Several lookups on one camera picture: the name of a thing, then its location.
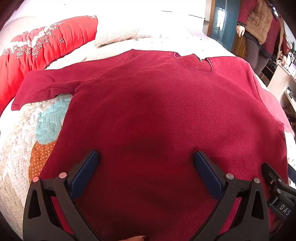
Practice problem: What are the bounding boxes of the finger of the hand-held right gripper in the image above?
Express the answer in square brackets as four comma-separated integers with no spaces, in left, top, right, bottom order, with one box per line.
[261,163,289,198]

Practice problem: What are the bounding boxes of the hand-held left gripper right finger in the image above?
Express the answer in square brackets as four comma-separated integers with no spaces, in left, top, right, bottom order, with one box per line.
[193,151,270,241]

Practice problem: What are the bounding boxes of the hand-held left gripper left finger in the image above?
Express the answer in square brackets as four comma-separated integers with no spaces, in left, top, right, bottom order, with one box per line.
[23,149,104,241]

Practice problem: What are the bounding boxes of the dark red sweater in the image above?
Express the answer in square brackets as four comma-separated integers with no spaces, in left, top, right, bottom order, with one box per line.
[11,49,295,241]

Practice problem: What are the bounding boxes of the patchwork quilted bedspread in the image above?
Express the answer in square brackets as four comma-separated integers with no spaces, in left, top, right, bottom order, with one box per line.
[0,28,293,237]

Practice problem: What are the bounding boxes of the white desk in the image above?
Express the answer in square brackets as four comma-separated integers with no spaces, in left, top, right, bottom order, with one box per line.
[273,62,296,107]

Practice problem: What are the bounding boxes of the desk clutter pile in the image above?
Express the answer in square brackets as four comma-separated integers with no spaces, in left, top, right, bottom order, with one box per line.
[279,35,296,78]

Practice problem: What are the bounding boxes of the wooden door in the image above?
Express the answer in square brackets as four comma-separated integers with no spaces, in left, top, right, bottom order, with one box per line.
[231,35,247,58]

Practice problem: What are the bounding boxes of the red floral quilt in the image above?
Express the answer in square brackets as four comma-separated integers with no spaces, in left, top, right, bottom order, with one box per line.
[0,16,98,114]

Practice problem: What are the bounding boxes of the light pink pillow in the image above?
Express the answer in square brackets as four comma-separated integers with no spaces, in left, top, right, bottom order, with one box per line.
[94,28,162,48]

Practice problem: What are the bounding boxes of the wooden door frame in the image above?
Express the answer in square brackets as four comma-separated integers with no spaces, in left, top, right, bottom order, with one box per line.
[206,0,241,51]

